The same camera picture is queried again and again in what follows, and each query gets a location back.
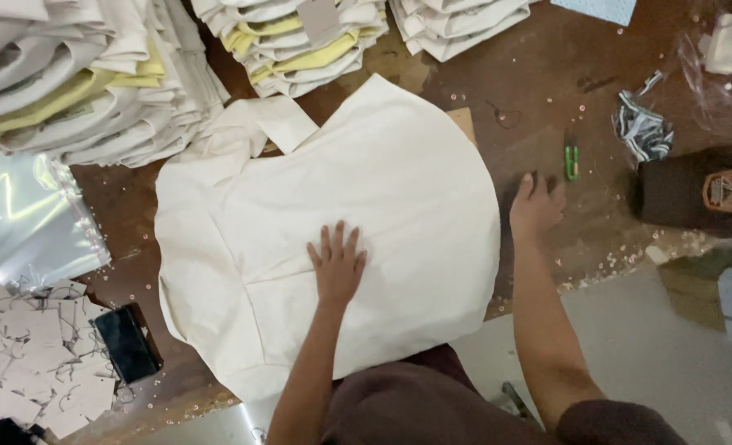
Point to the cream white garment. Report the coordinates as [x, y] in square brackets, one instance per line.
[335, 235]

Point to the light blue paper sheet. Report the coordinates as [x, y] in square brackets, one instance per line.
[595, 10]

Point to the clear plastic bag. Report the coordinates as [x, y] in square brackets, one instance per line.
[715, 68]

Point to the heap of paper hang tags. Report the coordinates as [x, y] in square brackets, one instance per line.
[32, 364]

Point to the person's brown shirt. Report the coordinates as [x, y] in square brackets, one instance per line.
[464, 405]

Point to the cardboard folding board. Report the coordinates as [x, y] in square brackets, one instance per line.
[464, 123]

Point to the clear plastic zip bags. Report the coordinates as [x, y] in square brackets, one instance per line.
[23, 216]

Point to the person's left hand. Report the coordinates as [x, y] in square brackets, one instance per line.
[338, 269]

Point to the person's right fingers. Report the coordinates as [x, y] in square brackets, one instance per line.
[542, 185]

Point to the pile of folded white yellow garments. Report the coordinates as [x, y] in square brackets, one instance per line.
[75, 74]

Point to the green thread snips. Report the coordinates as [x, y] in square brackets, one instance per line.
[571, 162]

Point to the person's right hand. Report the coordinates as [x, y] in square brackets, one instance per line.
[534, 207]

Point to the black smartphone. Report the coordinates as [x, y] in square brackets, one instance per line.
[128, 343]

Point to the bundle of striped labels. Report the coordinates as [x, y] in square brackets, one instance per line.
[642, 128]

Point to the dark brown folded garment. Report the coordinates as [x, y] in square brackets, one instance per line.
[693, 191]

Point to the stack of folded white yellow garments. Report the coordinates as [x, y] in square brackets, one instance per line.
[298, 46]

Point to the white folded label piece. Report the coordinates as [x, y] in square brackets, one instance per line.
[728, 43]

